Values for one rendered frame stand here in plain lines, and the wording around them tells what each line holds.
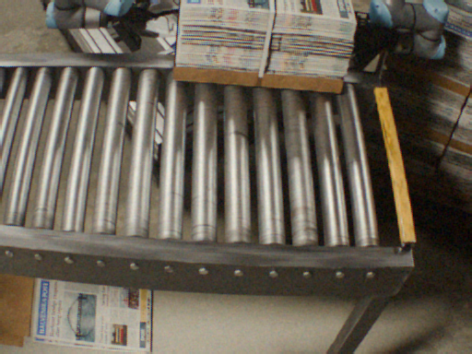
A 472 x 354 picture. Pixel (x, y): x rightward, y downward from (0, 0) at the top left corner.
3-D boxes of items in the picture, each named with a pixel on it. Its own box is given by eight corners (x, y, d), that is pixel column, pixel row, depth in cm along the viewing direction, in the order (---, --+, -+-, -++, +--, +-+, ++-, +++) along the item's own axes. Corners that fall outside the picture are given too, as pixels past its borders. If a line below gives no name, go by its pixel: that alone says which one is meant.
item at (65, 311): (151, 272, 217) (151, 270, 216) (149, 352, 200) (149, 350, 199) (41, 262, 213) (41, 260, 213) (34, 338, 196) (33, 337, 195)
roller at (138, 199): (160, 79, 164) (161, 64, 160) (147, 255, 135) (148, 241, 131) (139, 79, 163) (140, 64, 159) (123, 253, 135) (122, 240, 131)
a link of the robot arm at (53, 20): (43, 11, 160) (44, 35, 166) (84, 10, 161) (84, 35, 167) (51, -6, 164) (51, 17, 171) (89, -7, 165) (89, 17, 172)
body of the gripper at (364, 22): (350, 9, 173) (393, 16, 174) (345, 33, 179) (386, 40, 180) (356, 26, 168) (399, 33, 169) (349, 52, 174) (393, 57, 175)
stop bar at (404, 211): (385, 92, 163) (387, 87, 162) (415, 248, 137) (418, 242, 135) (373, 90, 163) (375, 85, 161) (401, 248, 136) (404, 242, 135)
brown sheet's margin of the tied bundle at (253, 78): (265, 12, 176) (266, 0, 172) (272, 87, 158) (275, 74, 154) (241, 10, 175) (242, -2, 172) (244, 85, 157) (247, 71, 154)
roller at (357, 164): (351, 94, 168) (356, 80, 164) (376, 263, 140) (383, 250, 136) (332, 92, 168) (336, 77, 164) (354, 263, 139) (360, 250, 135)
